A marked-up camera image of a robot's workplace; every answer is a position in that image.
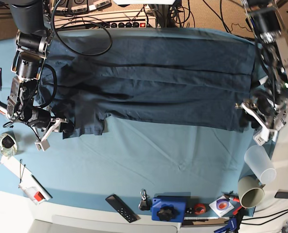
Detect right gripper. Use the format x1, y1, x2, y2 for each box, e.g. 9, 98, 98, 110
25, 108, 69, 133

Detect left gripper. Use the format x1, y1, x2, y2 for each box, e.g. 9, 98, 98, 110
235, 94, 288, 129

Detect white packaged box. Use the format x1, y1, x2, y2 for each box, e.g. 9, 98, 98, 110
253, 129, 270, 146

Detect dark blue T-shirt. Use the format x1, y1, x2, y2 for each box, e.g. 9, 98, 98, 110
36, 36, 256, 138

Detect light blue table cloth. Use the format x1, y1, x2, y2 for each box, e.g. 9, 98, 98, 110
0, 28, 256, 213

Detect purple disc sleeve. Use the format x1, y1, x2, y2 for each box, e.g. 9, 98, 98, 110
209, 196, 234, 217

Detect red tape roll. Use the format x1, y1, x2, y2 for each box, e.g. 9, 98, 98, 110
194, 203, 206, 215

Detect white red syringe package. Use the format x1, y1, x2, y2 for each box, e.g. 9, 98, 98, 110
18, 185, 46, 205

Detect black key fob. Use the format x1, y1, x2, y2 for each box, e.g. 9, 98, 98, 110
138, 189, 152, 211

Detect blue clamp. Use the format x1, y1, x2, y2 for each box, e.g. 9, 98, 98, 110
214, 217, 242, 233

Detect black cable ties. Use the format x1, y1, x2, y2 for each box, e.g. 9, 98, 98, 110
19, 159, 26, 183

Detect white power strip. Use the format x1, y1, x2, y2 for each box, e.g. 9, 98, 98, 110
54, 9, 159, 29

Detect beige green mug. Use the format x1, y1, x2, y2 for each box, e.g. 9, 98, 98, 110
238, 176, 265, 208

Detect black remote control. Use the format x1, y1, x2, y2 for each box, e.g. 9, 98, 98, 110
105, 194, 138, 223

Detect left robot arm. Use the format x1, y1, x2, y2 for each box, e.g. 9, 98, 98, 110
236, 0, 288, 130

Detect red handled pliers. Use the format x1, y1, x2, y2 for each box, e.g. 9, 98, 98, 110
223, 191, 240, 202

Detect clear tape roll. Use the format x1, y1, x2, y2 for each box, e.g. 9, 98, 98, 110
0, 133, 17, 157

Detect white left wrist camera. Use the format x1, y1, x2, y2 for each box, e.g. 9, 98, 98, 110
253, 128, 278, 146

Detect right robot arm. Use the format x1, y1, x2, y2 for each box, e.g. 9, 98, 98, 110
7, 30, 256, 135

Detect blue box with knob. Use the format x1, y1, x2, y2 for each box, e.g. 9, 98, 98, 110
151, 196, 187, 223

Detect translucent plastic cup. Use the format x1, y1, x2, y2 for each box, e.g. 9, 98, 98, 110
244, 145, 277, 184

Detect white paper strip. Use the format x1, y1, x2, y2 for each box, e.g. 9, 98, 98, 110
0, 156, 52, 205

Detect black power adapter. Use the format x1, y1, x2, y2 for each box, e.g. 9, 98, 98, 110
274, 191, 288, 199

